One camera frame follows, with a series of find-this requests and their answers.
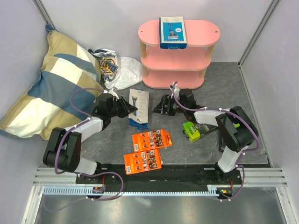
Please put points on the blue razor box clear front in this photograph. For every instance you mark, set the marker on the blue razor box clear front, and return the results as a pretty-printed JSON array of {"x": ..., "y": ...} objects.
[{"x": 172, "y": 34}]

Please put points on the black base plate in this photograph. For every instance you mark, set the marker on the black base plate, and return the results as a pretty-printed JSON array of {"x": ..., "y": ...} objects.
[{"x": 174, "y": 178}]

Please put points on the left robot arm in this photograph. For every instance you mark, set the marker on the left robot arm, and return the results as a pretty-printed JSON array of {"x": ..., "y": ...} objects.
[{"x": 63, "y": 150}]

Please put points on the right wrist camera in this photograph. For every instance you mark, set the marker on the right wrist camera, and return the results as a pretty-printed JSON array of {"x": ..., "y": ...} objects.
[{"x": 174, "y": 91}]

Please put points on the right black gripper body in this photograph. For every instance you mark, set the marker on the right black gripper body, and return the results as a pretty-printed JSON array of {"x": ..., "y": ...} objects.
[{"x": 173, "y": 106}]

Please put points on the white blue razor box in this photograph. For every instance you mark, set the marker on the white blue razor box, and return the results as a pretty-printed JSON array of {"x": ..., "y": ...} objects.
[{"x": 140, "y": 100}]

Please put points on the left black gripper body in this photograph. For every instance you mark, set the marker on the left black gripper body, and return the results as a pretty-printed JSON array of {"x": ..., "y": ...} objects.
[{"x": 118, "y": 109}]

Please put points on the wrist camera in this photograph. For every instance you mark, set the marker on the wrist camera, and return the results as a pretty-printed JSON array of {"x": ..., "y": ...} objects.
[
  {"x": 113, "y": 91},
  {"x": 174, "y": 91}
]

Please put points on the grey cable duct rail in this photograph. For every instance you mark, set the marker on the grey cable duct rail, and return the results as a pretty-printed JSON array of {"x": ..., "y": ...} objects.
[{"x": 92, "y": 191}]

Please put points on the orange razor box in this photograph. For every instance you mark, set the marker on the orange razor box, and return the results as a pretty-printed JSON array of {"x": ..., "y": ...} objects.
[
  {"x": 151, "y": 140},
  {"x": 143, "y": 161}
]

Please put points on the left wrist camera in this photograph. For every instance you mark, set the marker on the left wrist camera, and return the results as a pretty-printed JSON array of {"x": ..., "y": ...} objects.
[{"x": 113, "y": 91}]

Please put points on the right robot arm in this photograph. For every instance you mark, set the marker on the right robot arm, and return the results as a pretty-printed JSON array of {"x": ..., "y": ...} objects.
[{"x": 236, "y": 129}]

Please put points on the striped blue beige pillow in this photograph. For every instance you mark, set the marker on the striped blue beige pillow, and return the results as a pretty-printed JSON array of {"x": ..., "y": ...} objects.
[{"x": 63, "y": 95}]

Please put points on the green black razor pack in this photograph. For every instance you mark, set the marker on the green black razor pack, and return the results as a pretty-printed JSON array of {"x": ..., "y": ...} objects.
[{"x": 193, "y": 132}]

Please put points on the pink three-tier shelf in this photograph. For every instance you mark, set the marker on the pink three-tier shelf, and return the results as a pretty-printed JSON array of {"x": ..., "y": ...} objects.
[{"x": 162, "y": 67}]

